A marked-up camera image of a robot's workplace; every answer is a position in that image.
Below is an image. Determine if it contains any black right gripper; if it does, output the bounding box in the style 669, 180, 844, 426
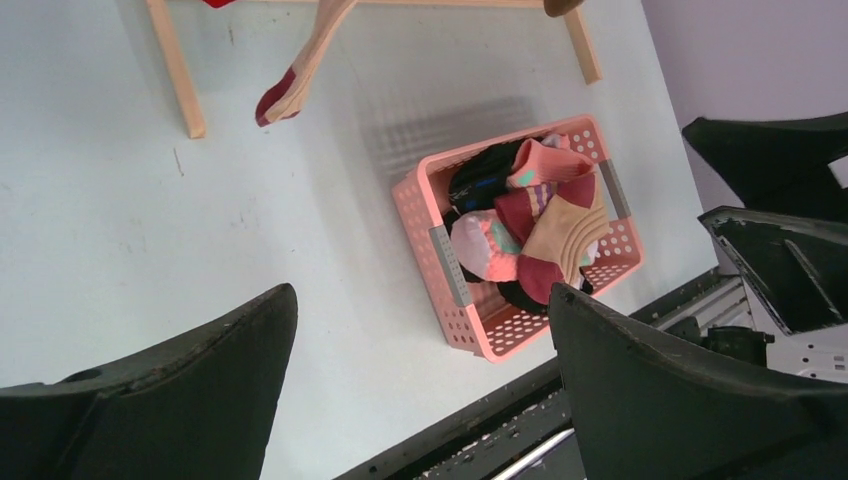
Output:
698, 206, 847, 383

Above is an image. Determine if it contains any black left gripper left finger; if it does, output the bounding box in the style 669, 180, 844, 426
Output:
1, 284, 298, 479

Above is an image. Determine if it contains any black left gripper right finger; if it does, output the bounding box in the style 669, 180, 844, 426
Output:
549, 284, 847, 479

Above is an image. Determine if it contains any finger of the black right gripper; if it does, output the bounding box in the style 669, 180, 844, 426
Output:
682, 113, 847, 222

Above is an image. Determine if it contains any maroon purple striped sock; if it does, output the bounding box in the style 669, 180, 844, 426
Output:
495, 172, 609, 304
255, 0, 357, 127

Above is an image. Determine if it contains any pink green patterned sock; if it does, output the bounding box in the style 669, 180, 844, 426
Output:
506, 134, 594, 189

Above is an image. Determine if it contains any black blue white sock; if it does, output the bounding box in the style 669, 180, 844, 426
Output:
448, 139, 524, 214

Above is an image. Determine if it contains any wooden hanger rack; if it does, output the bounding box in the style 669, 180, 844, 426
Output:
144, 0, 604, 140

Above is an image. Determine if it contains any pink plastic basket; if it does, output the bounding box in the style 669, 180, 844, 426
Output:
392, 115, 643, 362

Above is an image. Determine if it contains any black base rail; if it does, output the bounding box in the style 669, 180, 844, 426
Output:
334, 264, 730, 480

